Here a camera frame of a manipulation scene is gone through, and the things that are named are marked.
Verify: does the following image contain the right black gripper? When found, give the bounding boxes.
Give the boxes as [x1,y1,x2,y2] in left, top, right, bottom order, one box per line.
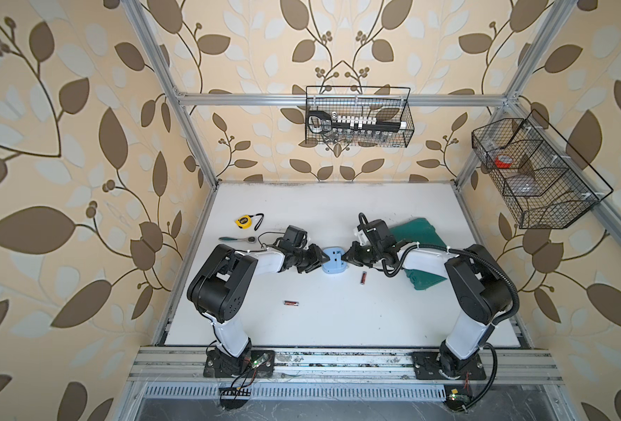
[340,240,382,268]

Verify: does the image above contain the light blue alarm clock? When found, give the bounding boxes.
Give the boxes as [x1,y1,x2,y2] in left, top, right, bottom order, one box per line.
[322,247,348,275]

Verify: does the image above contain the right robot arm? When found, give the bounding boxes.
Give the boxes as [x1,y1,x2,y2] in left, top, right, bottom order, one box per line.
[342,241,520,378]

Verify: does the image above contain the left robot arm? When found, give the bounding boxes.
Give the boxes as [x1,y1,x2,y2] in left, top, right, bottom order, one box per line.
[186,244,330,359]

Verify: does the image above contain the green plastic case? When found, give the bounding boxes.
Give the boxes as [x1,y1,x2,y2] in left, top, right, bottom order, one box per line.
[391,218,451,291]

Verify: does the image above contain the yellow tape measure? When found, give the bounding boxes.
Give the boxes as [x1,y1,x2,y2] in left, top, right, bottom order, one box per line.
[235,212,265,231]

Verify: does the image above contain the red tape roll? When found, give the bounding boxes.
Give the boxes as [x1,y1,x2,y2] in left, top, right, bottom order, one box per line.
[494,154,514,169]

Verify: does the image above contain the clear plastic bag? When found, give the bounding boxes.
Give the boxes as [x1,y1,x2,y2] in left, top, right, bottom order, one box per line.
[506,174,540,196]

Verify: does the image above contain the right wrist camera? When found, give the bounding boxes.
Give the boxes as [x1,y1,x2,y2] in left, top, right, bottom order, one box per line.
[357,219,397,248]

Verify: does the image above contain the teal handled ratchet tool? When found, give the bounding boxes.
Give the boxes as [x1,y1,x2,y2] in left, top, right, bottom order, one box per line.
[218,236,257,244]

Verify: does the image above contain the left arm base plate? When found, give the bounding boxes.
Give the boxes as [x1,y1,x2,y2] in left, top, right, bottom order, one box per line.
[203,348,276,378]

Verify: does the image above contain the socket bit rail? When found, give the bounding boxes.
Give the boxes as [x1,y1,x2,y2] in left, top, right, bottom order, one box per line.
[336,116,408,133]

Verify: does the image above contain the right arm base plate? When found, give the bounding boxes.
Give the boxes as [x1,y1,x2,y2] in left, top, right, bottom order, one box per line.
[411,351,487,381]

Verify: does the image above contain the black handled scissors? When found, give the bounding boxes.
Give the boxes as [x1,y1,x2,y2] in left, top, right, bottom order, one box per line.
[306,111,341,134]

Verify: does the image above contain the back black wire basket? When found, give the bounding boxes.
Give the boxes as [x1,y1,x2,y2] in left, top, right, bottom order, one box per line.
[304,85,415,148]

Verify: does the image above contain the black wire basket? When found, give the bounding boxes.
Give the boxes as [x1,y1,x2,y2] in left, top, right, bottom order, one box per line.
[304,85,415,148]
[472,110,614,230]

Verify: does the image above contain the aluminium front rail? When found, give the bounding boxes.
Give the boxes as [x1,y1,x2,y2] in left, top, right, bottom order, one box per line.
[128,347,564,385]

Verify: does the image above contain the right black wire basket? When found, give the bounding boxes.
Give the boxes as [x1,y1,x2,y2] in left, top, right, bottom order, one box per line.
[472,110,614,230]

